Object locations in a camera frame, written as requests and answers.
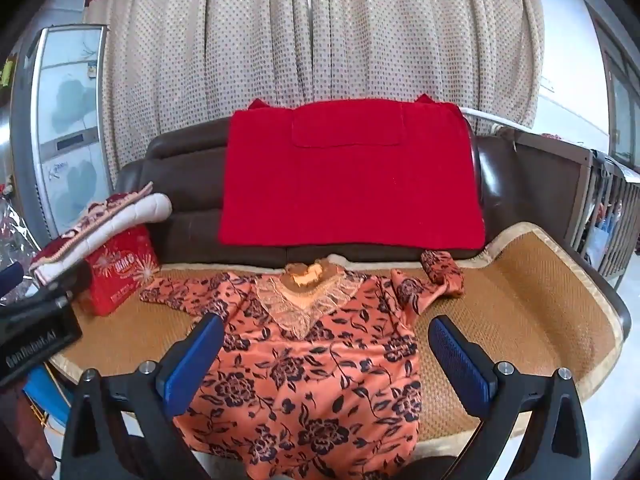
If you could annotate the orange floral blouse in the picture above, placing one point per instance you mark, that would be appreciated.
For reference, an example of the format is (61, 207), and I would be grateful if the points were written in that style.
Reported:
(319, 373)

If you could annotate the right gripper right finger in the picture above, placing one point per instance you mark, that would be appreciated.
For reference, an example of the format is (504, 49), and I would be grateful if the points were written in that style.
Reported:
(555, 442)

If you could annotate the blue yellow plastic container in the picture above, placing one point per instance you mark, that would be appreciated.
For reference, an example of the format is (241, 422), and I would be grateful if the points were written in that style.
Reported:
(49, 394)

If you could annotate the woven rattan seat mat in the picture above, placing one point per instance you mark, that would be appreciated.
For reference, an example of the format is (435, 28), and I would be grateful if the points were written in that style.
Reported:
(526, 301)

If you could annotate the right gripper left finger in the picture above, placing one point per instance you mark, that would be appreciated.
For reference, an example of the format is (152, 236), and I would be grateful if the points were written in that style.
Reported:
(122, 427)

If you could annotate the window frame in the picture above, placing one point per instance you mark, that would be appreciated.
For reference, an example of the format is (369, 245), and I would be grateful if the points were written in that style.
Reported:
(622, 85)

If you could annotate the silver refrigerator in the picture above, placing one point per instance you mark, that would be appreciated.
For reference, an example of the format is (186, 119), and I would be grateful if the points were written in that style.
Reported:
(56, 125)

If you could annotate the beige dotted curtain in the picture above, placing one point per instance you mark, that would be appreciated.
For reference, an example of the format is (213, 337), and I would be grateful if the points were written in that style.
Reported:
(169, 64)

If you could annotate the dark brown leather sofa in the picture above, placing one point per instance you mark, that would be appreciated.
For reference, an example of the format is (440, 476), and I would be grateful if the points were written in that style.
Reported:
(188, 165)

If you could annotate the red knitted blanket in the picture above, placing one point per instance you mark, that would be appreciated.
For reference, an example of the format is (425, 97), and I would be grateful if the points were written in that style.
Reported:
(368, 171)

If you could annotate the maroon floral plush pad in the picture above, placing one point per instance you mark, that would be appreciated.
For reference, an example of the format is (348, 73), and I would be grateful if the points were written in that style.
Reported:
(96, 215)

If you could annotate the red snack gift box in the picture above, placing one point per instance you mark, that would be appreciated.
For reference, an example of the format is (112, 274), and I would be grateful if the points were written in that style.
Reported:
(119, 267)

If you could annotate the white quilted cushion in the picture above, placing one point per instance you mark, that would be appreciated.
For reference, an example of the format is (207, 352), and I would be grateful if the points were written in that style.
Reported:
(152, 209)

